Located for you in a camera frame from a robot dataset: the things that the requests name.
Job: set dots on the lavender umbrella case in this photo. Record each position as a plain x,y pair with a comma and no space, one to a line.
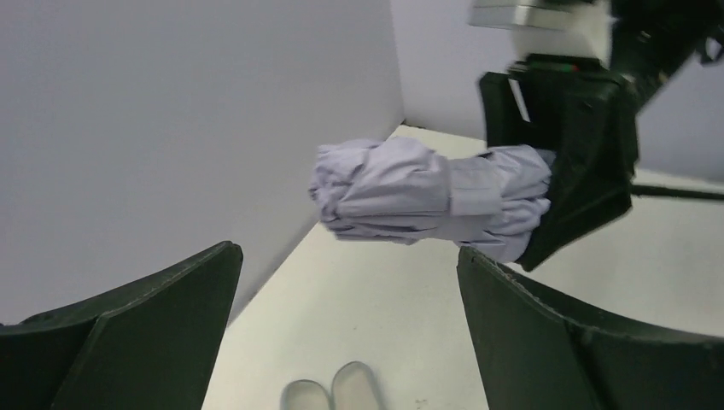
353,387

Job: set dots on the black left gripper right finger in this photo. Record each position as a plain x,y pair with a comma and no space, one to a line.
539,348

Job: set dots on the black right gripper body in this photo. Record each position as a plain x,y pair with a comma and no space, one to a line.
652,40

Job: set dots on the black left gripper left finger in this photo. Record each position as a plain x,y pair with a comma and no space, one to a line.
148,344

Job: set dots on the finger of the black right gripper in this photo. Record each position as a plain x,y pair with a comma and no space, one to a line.
580,111

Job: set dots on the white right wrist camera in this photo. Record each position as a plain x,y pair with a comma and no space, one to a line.
552,28

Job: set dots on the lavender umbrella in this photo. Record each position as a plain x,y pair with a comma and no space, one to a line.
498,202

